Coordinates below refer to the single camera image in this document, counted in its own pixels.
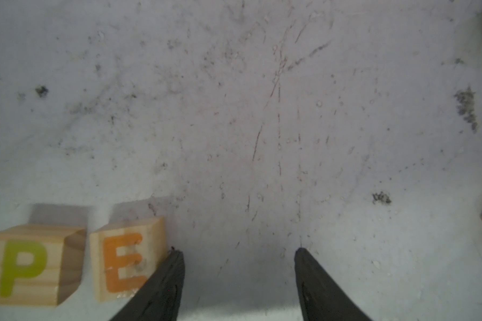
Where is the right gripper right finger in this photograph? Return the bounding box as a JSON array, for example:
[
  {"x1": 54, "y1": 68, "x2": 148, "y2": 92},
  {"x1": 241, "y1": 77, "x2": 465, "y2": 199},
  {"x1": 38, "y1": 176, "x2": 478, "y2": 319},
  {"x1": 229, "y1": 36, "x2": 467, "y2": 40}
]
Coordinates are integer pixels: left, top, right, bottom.
[{"x1": 295, "y1": 247, "x2": 370, "y2": 321}]

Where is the wooden block letter P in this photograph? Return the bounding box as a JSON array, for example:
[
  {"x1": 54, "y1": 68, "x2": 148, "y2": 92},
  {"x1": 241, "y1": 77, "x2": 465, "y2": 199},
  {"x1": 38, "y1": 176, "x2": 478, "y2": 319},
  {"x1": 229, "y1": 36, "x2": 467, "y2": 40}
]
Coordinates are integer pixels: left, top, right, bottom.
[{"x1": 0, "y1": 224, "x2": 87, "y2": 306}]

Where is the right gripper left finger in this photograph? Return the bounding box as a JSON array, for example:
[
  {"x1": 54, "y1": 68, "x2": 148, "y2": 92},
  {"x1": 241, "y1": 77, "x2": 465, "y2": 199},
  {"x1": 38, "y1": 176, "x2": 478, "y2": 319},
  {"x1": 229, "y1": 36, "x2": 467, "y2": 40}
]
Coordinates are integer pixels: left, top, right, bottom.
[{"x1": 111, "y1": 250, "x2": 185, "y2": 321}]

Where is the wooden block letter E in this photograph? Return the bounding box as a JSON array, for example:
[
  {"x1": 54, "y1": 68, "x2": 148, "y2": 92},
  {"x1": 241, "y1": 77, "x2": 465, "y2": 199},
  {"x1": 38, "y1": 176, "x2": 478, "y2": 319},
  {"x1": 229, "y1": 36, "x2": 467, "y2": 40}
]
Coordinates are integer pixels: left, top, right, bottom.
[{"x1": 90, "y1": 217, "x2": 168, "y2": 302}]

